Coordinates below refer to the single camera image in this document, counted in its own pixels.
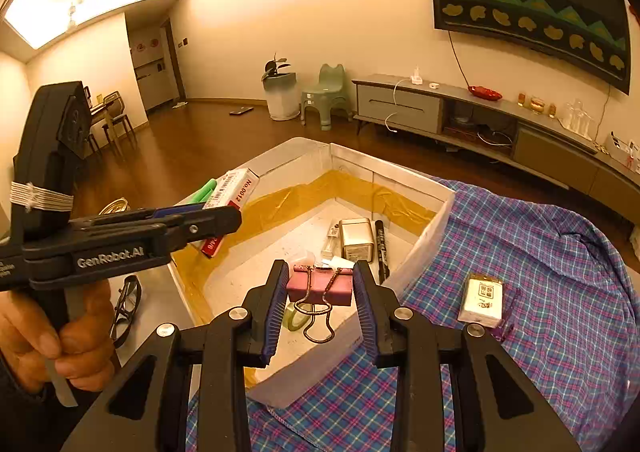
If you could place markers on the blue plaid cloth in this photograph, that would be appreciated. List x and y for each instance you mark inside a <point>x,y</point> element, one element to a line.
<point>525,257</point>

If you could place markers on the black eyeglasses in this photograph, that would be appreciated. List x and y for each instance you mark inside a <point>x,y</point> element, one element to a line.
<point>125,312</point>

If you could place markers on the white charger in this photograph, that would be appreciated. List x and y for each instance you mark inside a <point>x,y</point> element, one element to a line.
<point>417,77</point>

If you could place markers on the dark leafy plant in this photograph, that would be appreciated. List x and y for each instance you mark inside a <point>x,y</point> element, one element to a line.
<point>275,66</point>

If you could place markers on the white flat packet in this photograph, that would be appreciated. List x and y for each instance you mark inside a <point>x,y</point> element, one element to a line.
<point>481,299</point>

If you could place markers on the white paper box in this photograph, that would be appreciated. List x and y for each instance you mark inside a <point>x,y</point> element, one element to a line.
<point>622,149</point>

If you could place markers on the clear glass cup set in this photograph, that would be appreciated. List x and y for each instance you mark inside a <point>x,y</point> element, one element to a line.
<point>579,119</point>

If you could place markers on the black marker pen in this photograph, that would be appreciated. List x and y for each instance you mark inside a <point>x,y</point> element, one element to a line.
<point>382,252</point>

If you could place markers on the dining chair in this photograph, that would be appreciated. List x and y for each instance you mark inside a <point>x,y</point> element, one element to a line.
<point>117,122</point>

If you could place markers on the green tape roll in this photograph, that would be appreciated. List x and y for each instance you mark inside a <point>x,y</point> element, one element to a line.
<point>295,319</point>

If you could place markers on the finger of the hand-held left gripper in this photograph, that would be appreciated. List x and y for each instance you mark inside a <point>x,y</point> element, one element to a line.
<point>200,227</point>
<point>165,212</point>

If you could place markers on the white glue tube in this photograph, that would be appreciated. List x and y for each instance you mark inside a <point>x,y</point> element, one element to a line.
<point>331,242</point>

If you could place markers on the pink binder clip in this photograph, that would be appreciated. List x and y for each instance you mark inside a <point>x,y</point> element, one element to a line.
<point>320,284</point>

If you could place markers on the green plastic child chair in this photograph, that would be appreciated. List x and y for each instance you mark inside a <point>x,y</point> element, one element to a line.
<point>325,92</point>

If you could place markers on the dark wooden door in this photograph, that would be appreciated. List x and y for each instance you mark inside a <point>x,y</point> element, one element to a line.
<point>172,62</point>

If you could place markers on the person's left hand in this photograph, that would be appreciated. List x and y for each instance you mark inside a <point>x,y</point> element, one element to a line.
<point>30,332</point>

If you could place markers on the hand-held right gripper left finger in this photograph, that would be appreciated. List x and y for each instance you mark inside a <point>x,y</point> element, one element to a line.
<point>275,317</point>

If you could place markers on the clear plastic bag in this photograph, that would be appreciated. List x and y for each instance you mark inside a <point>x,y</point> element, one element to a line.
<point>312,257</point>

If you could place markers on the small gold jar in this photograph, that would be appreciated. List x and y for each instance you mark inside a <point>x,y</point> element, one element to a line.
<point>522,100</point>
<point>537,106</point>
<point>552,111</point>

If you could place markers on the red dish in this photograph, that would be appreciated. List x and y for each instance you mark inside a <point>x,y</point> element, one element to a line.
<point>485,93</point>

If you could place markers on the red white staple box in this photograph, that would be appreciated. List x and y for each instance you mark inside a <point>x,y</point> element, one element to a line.
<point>232,189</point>

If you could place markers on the white cardboard box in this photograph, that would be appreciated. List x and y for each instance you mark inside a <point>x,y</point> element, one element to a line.
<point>300,232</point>

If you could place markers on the grey television cabinet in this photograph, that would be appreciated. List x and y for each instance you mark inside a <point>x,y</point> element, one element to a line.
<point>400,104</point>

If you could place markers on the white plant pot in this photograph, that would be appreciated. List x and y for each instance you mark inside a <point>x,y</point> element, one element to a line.
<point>281,97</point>

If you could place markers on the square gold metal tin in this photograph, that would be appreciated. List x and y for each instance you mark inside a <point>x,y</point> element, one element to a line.
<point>357,239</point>

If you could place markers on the ceiling lamp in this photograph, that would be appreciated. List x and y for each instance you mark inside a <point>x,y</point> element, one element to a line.
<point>75,4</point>

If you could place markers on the dark flat floor object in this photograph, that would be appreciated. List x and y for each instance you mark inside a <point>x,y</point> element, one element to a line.
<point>241,111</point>

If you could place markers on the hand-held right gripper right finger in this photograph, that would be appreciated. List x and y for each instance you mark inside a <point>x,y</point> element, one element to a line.
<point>364,317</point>

